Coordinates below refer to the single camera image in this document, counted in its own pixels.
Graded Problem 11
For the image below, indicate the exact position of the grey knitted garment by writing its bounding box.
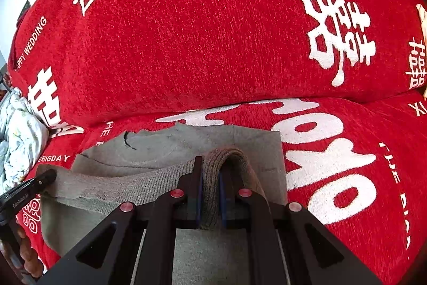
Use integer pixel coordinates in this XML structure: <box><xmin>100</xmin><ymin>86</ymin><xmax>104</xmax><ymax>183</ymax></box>
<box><xmin>41</xmin><ymin>123</ymin><xmax>287</xmax><ymax>284</ymax></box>

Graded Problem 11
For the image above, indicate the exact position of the person's left hand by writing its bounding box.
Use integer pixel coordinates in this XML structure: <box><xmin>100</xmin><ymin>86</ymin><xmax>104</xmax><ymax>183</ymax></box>
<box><xmin>1</xmin><ymin>225</ymin><xmax>44</xmax><ymax>280</ymax></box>

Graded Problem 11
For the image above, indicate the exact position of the white floral bedding bundle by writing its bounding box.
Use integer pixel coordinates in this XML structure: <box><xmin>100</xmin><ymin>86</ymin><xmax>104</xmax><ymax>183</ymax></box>
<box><xmin>1</xmin><ymin>88</ymin><xmax>49</xmax><ymax>193</ymax></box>

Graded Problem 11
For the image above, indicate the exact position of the red wedding quilt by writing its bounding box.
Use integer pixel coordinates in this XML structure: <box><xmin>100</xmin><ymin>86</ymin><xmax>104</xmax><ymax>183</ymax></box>
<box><xmin>8</xmin><ymin>0</ymin><xmax>426</xmax><ymax>284</ymax></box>

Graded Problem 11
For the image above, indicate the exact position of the black wall switch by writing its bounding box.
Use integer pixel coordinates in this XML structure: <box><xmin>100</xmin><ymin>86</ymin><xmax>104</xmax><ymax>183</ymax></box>
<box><xmin>17</xmin><ymin>0</ymin><xmax>31</xmax><ymax>26</ymax></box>

